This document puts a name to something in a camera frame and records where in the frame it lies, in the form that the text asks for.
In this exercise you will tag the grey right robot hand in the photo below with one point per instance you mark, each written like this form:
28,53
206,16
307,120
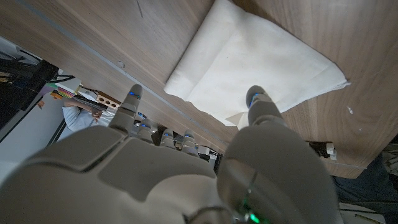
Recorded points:
149,180

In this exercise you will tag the cream cloth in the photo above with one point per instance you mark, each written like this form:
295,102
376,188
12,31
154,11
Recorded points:
248,56

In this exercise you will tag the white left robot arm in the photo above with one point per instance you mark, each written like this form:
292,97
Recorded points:
357,214

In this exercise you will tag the brown brick block with holes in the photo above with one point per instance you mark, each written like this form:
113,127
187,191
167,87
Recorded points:
107,101

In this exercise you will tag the person in white t-shirt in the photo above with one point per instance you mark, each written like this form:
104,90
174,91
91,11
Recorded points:
77,118

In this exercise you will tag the black keyboard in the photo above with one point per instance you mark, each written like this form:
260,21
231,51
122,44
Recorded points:
88,103

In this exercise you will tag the black fitting with white knob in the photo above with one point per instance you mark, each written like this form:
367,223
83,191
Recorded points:
323,150

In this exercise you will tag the person in blue jeans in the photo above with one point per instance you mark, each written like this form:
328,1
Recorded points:
367,183

